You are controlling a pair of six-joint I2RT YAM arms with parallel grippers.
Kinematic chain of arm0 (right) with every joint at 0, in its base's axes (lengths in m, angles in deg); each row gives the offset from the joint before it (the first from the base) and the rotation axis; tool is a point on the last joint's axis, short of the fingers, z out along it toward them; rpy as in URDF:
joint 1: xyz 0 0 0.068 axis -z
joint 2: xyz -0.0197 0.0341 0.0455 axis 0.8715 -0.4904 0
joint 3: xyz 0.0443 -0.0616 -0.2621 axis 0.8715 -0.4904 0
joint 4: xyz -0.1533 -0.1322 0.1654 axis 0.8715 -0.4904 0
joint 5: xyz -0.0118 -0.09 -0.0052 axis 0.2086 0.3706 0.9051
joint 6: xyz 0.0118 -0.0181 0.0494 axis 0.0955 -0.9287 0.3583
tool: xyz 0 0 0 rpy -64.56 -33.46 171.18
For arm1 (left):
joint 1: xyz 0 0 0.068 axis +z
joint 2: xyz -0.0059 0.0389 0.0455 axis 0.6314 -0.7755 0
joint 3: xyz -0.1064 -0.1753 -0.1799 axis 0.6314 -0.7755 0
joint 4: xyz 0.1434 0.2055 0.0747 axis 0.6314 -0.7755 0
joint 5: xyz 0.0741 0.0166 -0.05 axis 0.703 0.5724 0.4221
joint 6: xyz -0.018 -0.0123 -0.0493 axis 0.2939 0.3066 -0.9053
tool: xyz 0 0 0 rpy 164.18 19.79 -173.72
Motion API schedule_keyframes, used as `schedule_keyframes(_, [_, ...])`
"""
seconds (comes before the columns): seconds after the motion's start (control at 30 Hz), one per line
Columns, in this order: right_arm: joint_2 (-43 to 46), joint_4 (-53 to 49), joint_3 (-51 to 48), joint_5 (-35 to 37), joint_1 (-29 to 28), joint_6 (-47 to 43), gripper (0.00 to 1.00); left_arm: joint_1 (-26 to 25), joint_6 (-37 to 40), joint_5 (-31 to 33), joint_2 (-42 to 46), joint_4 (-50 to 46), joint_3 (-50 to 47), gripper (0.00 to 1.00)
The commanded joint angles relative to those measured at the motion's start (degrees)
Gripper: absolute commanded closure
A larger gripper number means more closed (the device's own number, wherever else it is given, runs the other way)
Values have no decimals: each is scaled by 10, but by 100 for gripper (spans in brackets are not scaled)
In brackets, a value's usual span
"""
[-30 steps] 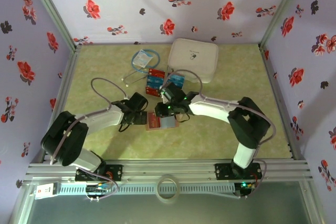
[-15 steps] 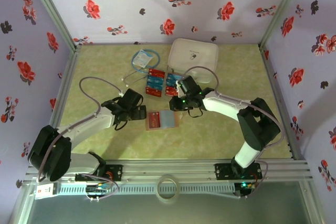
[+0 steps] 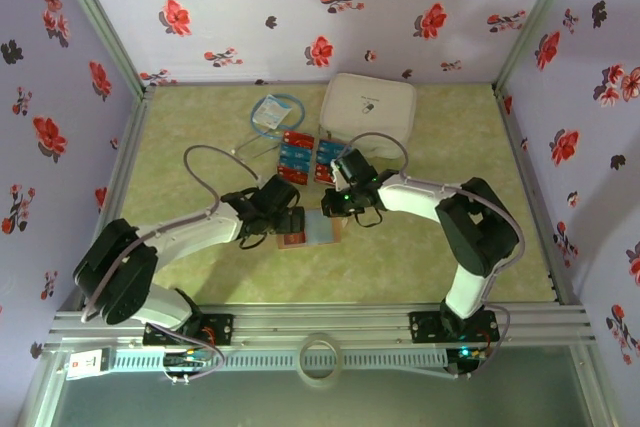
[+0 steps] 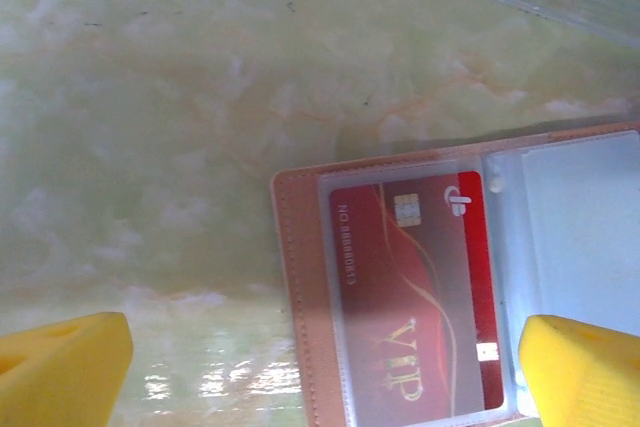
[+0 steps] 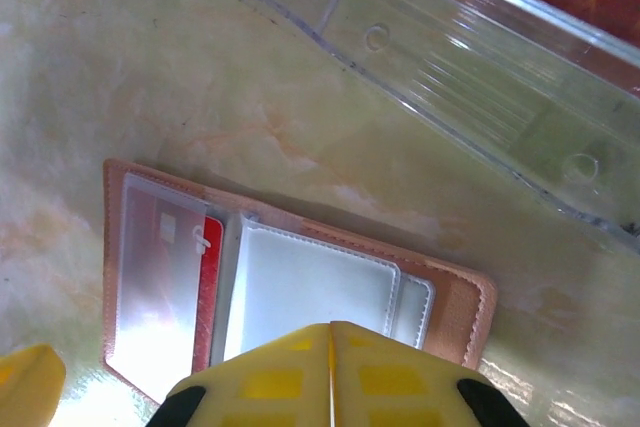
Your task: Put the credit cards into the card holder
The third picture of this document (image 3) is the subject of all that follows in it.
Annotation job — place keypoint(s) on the blue stethoscope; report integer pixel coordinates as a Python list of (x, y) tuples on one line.
[(295, 102)]

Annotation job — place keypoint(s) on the aluminium table edge rail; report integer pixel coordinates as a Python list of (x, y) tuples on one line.
[(530, 187), (125, 157)]

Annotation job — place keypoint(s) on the aluminium frame post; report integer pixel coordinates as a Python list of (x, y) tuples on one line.
[(95, 17), (540, 17)]

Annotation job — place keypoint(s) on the green circuit board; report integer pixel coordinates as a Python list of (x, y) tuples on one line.
[(187, 360), (467, 354)]

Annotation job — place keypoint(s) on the white blue plastic packet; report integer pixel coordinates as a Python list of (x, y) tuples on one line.
[(272, 111)]

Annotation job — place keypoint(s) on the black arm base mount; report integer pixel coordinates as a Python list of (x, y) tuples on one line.
[(220, 329), (425, 327)]

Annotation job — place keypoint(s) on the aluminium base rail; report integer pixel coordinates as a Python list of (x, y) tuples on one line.
[(320, 319)]

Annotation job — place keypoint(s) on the blue VIP card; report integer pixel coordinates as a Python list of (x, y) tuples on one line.
[(297, 149), (330, 157), (334, 145), (295, 162)]

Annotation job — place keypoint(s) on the white medical pouch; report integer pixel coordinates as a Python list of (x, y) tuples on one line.
[(367, 114)]

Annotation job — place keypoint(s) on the white labelled power box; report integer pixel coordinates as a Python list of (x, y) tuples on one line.
[(87, 364)]

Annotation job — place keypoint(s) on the clear tape roll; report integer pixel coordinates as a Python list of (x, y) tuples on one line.
[(302, 362)]

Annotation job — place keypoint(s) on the red and blue packets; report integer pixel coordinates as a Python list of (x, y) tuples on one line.
[(314, 157)]

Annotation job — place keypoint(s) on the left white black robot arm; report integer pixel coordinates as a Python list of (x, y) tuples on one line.
[(200, 232)]

